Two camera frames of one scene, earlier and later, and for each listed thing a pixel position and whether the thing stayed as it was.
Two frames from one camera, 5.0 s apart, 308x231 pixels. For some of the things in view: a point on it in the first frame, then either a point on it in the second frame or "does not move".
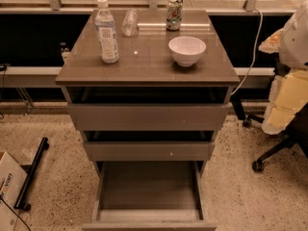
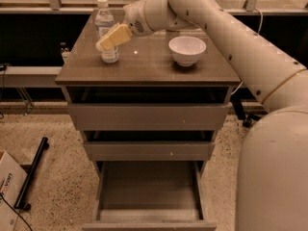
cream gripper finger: x=271 y=44 to x=118 y=34
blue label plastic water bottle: x=107 y=33 does not move
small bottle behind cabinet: x=64 y=51 does not move
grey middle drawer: x=149 y=150 does not move
